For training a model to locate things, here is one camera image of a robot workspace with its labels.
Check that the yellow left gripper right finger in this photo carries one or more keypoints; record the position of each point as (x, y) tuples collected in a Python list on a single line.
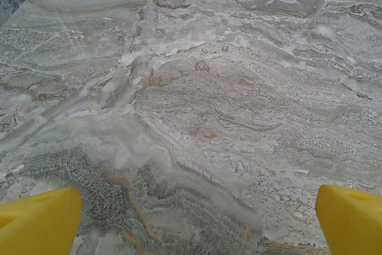
[(355, 225)]

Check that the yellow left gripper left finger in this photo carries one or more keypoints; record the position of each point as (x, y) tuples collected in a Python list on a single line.
[(38, 225)]

